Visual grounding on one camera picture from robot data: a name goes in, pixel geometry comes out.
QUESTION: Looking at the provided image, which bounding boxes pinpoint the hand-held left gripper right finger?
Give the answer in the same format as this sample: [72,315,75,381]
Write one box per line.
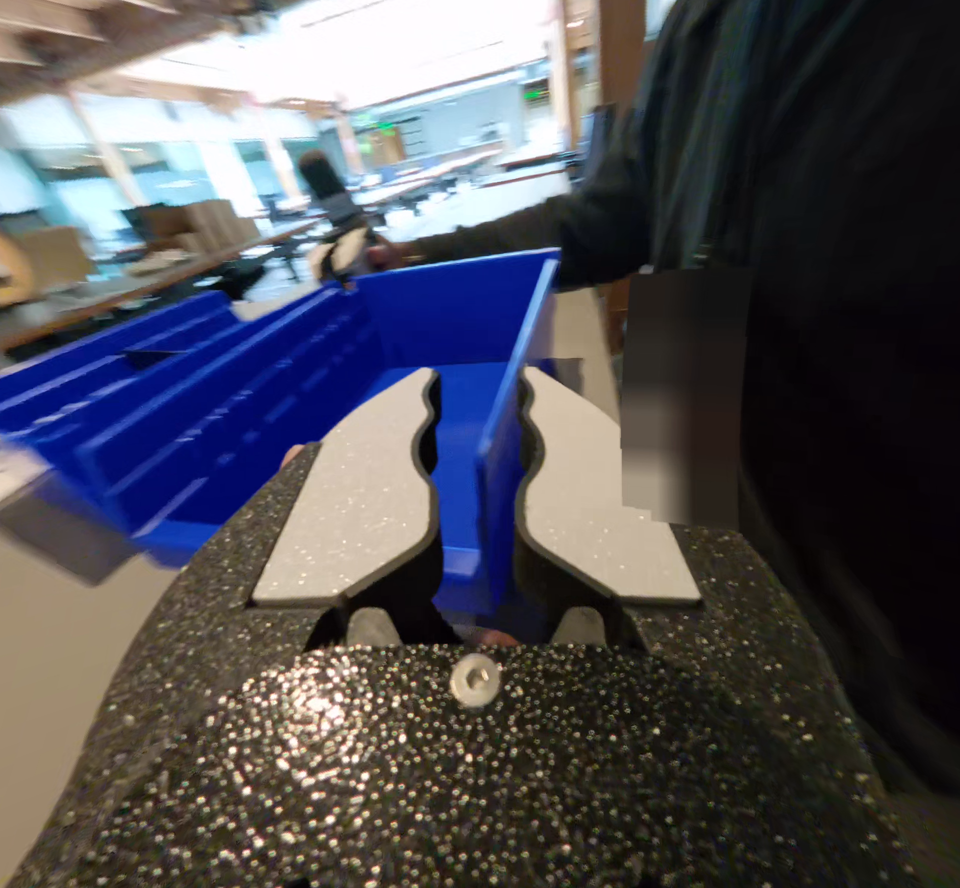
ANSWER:
[514,366,704,643]

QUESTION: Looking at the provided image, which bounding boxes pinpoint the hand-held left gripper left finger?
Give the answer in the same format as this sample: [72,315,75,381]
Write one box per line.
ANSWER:
[251,368,447,647]

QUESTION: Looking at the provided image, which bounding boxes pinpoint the blue plastic bin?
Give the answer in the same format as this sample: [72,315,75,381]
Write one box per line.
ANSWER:
[0,249,562,615]

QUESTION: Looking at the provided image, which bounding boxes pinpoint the row of cardboard boxes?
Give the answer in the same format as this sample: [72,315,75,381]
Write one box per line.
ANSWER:
[138,200,260,253]

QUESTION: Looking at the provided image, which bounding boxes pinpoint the long wooden desk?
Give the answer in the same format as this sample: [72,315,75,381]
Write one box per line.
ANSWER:
[0,219,325,353]

